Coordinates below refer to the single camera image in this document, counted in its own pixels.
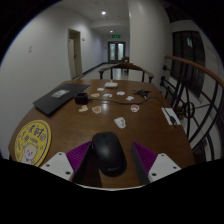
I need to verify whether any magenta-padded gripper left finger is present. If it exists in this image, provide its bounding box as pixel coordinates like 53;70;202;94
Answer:
39;140;103;188

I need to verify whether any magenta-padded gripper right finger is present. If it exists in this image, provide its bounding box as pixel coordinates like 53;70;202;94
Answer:
130;141;183;186

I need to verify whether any black computer mouse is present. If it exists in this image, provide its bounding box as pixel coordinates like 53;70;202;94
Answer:
91;131;128;178

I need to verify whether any round yellow cartoon mouse pad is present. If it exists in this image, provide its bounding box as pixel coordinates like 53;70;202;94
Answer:
13;119;53;168

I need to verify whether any white card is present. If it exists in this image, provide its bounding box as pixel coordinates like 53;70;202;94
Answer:
161;106;182;127

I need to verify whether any closed black laptop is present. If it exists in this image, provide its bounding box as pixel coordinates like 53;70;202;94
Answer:
32;82;92;117

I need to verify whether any small black box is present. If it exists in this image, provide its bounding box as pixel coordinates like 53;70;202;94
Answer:
74;92;89;105

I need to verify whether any small white box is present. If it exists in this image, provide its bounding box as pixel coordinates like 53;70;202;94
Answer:
104;81;119;89

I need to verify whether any black railing with wooden handrail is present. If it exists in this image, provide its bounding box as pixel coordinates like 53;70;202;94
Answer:
159;54;224;164

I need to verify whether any wooden armchair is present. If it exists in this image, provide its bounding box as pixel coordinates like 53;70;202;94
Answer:
98;61;155;84

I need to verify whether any dark framed window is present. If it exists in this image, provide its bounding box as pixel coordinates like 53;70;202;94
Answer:
171;30;206;98

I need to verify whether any glass double door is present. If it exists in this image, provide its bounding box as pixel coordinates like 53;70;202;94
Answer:
107;41;127;64

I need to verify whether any black cable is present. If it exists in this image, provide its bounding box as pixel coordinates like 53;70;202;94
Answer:
87;95;178;126

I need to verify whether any side door with frame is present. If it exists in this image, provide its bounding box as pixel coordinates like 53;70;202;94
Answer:
67;28;83;80

